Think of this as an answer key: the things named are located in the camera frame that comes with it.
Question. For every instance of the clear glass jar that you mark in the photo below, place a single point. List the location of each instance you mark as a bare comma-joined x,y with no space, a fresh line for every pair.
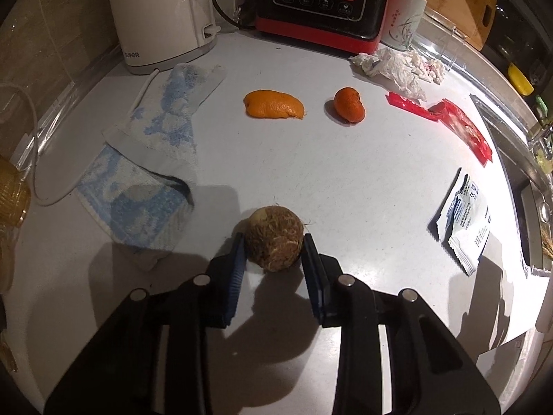
440,34

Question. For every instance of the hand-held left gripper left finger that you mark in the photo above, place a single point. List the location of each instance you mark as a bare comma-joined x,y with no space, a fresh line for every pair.
236,276

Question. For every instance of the white printed mug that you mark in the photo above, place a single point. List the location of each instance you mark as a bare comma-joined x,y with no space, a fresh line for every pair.
404,17

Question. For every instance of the yellow plastic object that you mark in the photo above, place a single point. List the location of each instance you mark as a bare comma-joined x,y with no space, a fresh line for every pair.
520,78

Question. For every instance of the large red wrapper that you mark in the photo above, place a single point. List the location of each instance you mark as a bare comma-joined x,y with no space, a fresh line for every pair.
464,132

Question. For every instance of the white electric kettle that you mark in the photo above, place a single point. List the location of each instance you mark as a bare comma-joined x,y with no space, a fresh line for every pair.
160,17

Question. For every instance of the small red wrapper strip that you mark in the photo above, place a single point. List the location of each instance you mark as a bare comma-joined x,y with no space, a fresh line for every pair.
406,104

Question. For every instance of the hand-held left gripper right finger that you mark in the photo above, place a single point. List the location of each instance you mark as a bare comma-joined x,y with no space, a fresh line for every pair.
312,276

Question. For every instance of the brown hairy taro root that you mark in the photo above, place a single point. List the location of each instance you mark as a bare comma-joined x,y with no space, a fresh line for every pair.
274,240

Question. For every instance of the wide orange peel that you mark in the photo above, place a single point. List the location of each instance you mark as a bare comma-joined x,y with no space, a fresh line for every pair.
272,103

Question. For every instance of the white foil packet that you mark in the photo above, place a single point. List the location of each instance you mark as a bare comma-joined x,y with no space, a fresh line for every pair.
464,220

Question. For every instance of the white tissue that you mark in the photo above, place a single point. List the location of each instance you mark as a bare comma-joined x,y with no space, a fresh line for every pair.
397,67

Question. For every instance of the blue and white towel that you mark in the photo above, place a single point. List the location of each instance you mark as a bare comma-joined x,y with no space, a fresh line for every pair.
142,147

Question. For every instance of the amber glass jar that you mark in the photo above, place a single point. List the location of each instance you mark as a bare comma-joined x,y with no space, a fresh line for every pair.
13,190

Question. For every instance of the stainless steel sink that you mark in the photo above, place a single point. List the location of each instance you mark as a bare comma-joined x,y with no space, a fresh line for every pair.
514,155

